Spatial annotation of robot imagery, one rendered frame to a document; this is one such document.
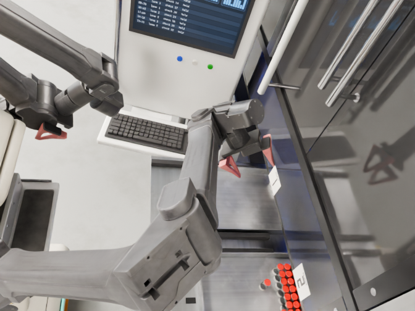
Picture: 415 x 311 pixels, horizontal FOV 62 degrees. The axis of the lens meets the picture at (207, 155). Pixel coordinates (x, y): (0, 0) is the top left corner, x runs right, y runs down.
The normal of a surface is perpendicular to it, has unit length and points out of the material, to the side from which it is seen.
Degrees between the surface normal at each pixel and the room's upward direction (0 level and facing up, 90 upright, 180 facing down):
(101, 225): 0
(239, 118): 88
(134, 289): 80
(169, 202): 46
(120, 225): 0
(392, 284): 90
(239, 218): 0
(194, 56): 90
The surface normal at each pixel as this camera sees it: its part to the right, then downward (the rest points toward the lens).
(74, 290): -0.40, 0.51
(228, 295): 0.24, -0.62
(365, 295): -0.97, -0.07
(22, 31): 0.24, 0.85
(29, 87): 0.94, -0.29
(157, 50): -0.09, 0.75
